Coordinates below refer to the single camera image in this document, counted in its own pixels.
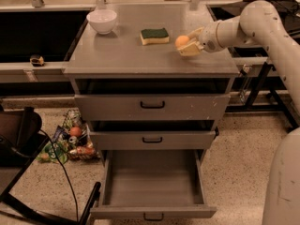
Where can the wire basket of groceries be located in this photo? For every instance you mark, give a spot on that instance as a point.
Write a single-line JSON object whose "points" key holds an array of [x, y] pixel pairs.
{"points": [[76, 137]]}

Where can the green snack bag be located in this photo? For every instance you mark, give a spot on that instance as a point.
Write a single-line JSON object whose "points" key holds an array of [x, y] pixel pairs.
{"points": [[56, 150]]}

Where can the grey drawer cabinet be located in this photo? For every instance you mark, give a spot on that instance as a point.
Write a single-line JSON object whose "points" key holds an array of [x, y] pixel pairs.
{"points": [[121, 54]]}

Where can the orange fruit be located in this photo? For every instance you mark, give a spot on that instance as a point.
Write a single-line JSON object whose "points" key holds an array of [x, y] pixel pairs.
{"points": [[181, 41]]}

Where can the white bowl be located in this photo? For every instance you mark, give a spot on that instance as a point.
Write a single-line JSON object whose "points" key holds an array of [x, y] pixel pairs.
{"points": [[102, 21]]}

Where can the grey middle drawer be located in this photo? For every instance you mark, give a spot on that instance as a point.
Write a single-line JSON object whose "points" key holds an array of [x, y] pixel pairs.
{"points": [[153, 135]]}

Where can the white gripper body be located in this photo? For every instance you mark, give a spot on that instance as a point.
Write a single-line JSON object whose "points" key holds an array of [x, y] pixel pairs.
{"points": [[208, 38]]}

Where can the red apple in basket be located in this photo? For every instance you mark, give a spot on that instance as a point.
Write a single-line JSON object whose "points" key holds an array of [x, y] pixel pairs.
{"points": [[76, 131]]}

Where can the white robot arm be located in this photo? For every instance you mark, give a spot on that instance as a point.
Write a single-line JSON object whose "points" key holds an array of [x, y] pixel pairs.
{"points": [[282, 200]]}

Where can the grey top drawer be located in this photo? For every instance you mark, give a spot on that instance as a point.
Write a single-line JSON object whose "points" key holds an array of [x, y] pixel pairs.
{"points": [[152, 99]]}

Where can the black side table stand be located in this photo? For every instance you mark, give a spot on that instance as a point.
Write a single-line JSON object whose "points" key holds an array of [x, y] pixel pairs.
{"points": [[259, 88]]}

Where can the grey bottom drawer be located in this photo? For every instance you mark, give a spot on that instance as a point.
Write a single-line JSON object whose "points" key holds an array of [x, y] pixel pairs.
{"points": [[152, 185]]}

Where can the yellow black tape measure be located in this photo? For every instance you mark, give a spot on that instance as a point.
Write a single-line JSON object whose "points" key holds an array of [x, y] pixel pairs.
{"points": [[37, 60]]}

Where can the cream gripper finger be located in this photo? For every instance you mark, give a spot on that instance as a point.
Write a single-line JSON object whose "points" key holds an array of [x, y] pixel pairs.
{"points": [[191, 49], [195, 33]]}

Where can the green yellow sponge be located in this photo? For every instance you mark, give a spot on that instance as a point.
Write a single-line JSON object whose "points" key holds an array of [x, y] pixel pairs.
{"points": [[154, 36]]}

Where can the grey drawer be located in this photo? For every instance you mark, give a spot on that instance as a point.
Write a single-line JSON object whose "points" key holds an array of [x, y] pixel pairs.
{"points": [[152, 99], [153, 135], [152, 185]]}

